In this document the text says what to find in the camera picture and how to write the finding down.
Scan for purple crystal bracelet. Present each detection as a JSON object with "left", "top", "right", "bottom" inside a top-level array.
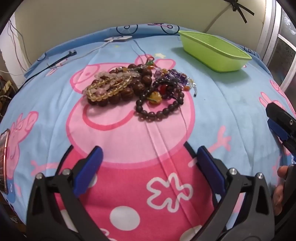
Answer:
[{"left": 154, "top": 69, "right": 188, "bottom": 87}]

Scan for large brown wooden bead bracelet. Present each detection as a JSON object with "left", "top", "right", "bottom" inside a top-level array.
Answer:
[{"left": 126, "top": 63, "right": 153, "bottom": 95}]

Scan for thin wall wires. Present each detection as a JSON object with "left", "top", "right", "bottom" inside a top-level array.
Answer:
[{"left": 6, "top": 20, "right": 31, "bottom": 77}]

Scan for black cable ties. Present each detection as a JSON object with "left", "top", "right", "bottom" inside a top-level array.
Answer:
[{"left": 227, "top": 0, "right": 255, "bottom": 24}]

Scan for pile of jewellery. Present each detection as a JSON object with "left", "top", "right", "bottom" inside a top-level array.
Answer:
[{"left": 152, "top": 77, "right": 181, "bottom": 98}]

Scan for white charger with cable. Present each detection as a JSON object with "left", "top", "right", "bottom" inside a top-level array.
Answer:
[{"left": 76, "top": 35, "right": 133, "bottom": 59}]

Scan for multicolour glass bead string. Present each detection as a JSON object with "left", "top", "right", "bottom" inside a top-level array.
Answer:
[{"left": 184, "top": 77, "right": 199, "bottom": 97}]

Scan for white wall cable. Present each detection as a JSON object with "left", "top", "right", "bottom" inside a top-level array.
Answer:
[{"left": 203, "top": 0, "right": 230, "bottom": 33}]

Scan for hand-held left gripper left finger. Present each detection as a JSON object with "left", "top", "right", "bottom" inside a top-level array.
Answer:
[{"left": 26, "top": 145, "right": 109, "bottom": 241}]

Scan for red cord with green bead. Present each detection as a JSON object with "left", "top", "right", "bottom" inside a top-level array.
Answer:
[{"left": 145, "top": 54, "right": 156, "bottom": 68}]

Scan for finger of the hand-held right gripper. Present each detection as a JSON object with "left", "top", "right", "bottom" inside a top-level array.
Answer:
[
  {"left": 265, "top": 102, "right": 296, "bottom": 139},
  {"left": 268, "top": 119, "right": 296, "bottom": 152}
]

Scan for pink phone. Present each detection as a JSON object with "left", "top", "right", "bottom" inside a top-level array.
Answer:
[{"left": 0, "top": 129, "right": 11, "bottom": 194}]

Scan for aluminium window frame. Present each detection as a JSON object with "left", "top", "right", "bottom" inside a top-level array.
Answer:
[{"left": 256, "top": 0, "right": 296, "bottom": 93}]

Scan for black cable with plug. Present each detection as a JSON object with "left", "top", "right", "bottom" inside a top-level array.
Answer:
[{"left": 20, "top": 50, "right": 77, "bottom": 88}]

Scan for cartoon pig printed blanket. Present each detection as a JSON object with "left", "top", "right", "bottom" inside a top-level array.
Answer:
[{"left": 0, "top": 22, "right": 296, "bottom": 241}]

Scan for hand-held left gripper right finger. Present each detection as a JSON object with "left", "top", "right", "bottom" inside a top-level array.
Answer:
[{"left": 184, "top": 141, "right": 275, "bottom": 241}]

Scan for dark round bead bracelet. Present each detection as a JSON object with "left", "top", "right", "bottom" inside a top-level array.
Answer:
[{"left": 135, "top": 91, "right": 185, "bottom": 122}]

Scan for person's right hand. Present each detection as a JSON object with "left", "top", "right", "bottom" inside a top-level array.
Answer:
[{"left": 273, "top": 166, "right": 288, "bottom": 216}]

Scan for green plastic tray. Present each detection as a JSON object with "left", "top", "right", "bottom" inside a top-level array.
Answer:
[{"left": 179, "top": 30, "right": 252, "bottom": 73}]

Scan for pale clear crystal bracelet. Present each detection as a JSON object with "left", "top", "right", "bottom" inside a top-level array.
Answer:
[{"left": 93, "top": 68, "right": 141, "bottom": 82}]

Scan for bedside clutter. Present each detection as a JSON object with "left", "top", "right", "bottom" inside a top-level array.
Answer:
[{"left": 0, "top": 75, "right": 15, "bottom": 117}]

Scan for medium brown wooden bead bracelet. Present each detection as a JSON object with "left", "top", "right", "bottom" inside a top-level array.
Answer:
[{"left": 87, "top": 80, "right": 136, "bottom": 107}]

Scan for yellow crystal bead bracelet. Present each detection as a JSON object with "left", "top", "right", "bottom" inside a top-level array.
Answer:
[{"left": 83, "top": 76, "right": 133, "bottom": 103}]

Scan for amber pendant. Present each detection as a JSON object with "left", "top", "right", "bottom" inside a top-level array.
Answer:
[{"left": 148, "top": 91, "right": 163, "bottom": 104}]

